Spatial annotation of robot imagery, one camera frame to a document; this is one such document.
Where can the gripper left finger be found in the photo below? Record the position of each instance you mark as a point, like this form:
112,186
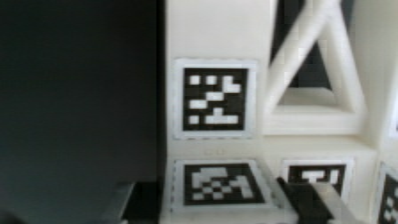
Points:
134,205

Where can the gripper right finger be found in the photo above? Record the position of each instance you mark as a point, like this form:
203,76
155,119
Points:
317,203

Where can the white chair seat part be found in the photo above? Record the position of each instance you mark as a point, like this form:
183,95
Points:
342,161

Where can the white tagged cube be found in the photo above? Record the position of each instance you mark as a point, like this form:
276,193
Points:
221,193

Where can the white chair back frame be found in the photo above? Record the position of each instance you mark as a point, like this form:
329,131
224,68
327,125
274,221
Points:
281,69

